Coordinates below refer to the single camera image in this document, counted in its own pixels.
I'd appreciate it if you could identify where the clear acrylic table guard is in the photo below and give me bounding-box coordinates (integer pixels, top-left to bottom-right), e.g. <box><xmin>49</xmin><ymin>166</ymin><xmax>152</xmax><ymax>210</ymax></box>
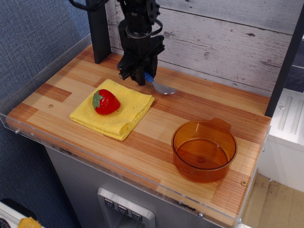
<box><xmin>0</xmin><ymin>35</ymin><xmax>270</xmax><ymax>219</ymax></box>

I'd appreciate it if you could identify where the black left vertical post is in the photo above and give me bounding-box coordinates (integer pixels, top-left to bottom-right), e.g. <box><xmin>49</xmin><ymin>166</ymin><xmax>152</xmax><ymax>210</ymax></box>
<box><xmin>87</xmin><ymin>3</ymin><xmax>111</xmax><ymax>64</ymax></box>

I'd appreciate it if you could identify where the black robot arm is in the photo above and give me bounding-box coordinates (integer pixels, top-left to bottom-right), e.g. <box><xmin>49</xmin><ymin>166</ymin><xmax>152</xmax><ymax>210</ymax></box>
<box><xmin>117</xmin><ymin>0</ymin><xmax>165</xmax><ymax>86</ymax></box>

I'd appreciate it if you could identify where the black right vertical post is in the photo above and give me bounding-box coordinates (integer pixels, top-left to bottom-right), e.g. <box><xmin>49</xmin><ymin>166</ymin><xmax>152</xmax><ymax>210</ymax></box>
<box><xmin>265</xmin><ymin>6</ymin><xmax>304</xmax><ymax>117</ymax></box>

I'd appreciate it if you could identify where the red toy strawberry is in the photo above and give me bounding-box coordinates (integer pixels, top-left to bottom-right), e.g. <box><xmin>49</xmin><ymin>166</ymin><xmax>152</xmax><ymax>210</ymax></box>
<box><xmin>92</xmin><ymin>89</ymin><xmax>121</xmax><ymax>115</ymax></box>

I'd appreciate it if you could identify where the black vertical post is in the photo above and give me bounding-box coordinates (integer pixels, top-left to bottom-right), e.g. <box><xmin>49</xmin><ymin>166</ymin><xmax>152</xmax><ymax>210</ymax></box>
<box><xmin>87</xmin><ymin>3</ymin><xmax>111</xmax><ymax>64</ymax></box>
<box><xmin>265</xmin><ymin>6</ymin><xmax>304</xmax><ymax>117</ymax></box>

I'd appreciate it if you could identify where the white side cabinet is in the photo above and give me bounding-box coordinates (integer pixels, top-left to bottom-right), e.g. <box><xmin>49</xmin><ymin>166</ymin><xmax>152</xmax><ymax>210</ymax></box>
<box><xmin>257</xmin><ymin>89</ymin><xmax>304</xmax><ymax>191</ymax></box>

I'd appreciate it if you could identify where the blue handled metal spoon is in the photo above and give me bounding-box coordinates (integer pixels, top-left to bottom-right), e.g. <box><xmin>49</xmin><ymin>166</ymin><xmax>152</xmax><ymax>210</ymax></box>
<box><xmin>144</xmin><ymin>72</ymin><xmax>177</xmax><ymax>95</ymax></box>

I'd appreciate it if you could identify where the yellow folded rag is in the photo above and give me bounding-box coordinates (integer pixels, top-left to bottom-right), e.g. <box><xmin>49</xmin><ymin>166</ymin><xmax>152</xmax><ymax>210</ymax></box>
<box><xmin>69</xmin><ymin>79</ymin><xmax>154</xmax><ymax>141</ymax></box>

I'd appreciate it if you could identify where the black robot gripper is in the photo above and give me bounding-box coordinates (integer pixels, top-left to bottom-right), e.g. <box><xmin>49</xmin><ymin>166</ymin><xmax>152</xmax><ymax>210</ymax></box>
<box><xmin>117</xmin><ymin>14</ymin><xmax>164</xmax><ymax>86</ymax></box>

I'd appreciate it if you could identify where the silver dispenser button panel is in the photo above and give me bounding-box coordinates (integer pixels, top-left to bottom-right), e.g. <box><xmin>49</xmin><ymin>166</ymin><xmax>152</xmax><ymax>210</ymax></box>
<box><xmin>97</xmin><ymin>187</ymin><xmax>156</xmax><ymax>228</ymax></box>

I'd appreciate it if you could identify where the grey toy fridge cabinet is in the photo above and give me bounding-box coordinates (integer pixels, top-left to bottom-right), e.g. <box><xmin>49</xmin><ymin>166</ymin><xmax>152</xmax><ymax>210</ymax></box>
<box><xmin>46</xmin><ymin>147</ymin><xmax>217</xmax><ymax>228</ymax></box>

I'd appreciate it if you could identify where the yellow black object bottom left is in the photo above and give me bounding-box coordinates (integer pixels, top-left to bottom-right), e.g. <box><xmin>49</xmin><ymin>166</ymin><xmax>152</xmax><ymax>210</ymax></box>
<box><xmin>0</xmin><ymin>217</ymin><xmax>43</xmax><ymax>228</ymax></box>

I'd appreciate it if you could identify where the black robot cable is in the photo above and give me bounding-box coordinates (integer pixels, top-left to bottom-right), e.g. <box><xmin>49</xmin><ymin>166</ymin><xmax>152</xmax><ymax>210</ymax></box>
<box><xmin>68</xmin><ymin>0</ymin><xmax>163</xmax><ymax>36</ymax></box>

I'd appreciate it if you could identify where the orange transparent plastic pot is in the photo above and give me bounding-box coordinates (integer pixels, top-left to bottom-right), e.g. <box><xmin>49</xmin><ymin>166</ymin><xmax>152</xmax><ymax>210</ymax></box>
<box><xmin>171</xmin><ymin>118</ymin><xmax>238</xmax><ymax>183</ymax></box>

